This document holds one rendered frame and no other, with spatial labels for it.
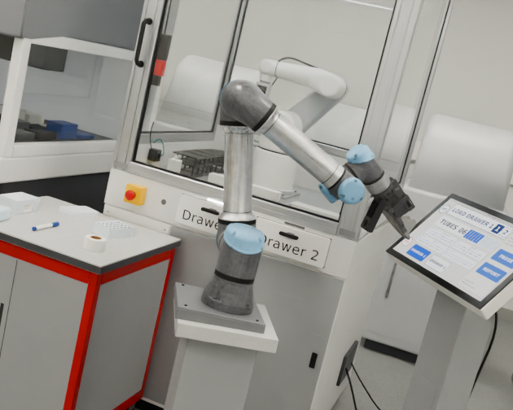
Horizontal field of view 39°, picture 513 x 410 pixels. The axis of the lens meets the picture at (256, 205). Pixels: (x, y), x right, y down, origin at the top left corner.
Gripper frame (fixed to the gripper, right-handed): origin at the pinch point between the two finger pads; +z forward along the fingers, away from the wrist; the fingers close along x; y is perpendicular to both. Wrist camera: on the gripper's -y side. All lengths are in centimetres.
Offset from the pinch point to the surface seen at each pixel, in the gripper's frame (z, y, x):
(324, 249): 2.9, -18.8, 31.7
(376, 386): 132, -28, 107
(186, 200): -31, -46, 68
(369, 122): -24.7, 20.2, 31.6
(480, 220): 7.3, 21.1, -8.6
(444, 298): 20.5, -3.0, -10.1
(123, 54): -75, -24, 152
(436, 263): 7.3, 0.9, -10.7
